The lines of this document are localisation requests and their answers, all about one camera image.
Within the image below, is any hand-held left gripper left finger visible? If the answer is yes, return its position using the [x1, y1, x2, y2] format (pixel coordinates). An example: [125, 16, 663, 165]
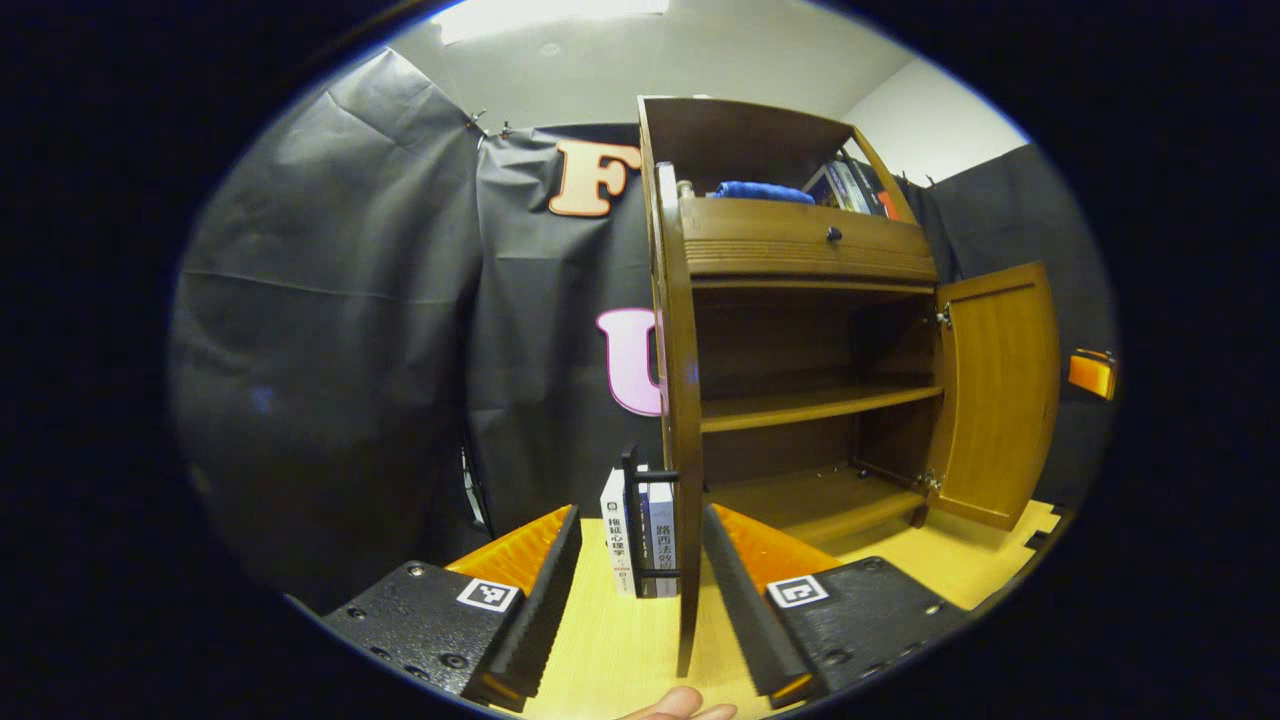
[320, 504, 583, 713]

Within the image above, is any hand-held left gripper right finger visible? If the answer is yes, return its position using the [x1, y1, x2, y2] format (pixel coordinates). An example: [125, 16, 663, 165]
[702, 503, 969, 709]

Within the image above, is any wooden cabinet door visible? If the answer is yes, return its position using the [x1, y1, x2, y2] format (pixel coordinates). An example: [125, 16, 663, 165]
[620, 163, 707, 679]
[925, 262, 1061, 533]

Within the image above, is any wooden double-door shoe cabinet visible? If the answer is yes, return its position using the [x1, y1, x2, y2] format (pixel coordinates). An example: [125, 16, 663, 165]
[638, 95, 1061, 679]

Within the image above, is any white paperback book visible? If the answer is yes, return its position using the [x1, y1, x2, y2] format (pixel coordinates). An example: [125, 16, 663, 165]
[599, 467, 641, 599]

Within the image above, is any pale blue paperback book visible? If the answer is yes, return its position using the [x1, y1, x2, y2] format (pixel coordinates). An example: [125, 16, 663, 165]
[646, 480, 680, 599]

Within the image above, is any dark spine book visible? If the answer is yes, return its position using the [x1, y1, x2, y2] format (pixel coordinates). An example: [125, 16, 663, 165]
[845, 150, 897, 218]

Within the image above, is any grey spine book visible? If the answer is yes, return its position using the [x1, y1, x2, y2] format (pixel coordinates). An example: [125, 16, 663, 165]
[826, 158, 870, 214]

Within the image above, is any black backdrop cloth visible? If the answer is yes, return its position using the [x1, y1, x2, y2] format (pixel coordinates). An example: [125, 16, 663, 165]
[170, 48, 1116, 611]

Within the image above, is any wooden drawer with black knob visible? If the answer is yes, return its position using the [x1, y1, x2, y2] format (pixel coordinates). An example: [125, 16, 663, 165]
[678, 196, 939, 284]

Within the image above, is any folded blue towel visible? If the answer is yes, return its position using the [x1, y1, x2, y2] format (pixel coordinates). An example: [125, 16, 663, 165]
[707, 180, 817, 207]

